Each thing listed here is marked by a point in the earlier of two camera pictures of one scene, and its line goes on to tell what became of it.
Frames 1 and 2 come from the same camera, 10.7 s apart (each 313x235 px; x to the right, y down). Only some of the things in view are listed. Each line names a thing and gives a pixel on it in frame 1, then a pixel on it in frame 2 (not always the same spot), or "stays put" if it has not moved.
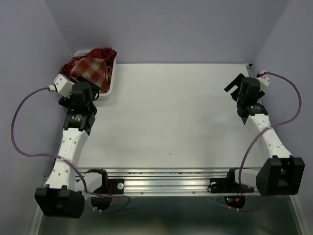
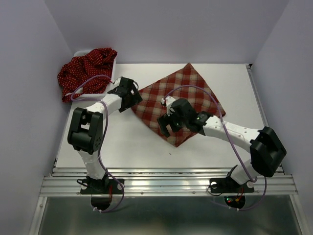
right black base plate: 227,185 stays put
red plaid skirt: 96,69 → 183,82
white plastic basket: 101,96 stays put
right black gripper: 237,81 → 165,120
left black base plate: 108,186 stays put
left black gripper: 66,102 → 136,99
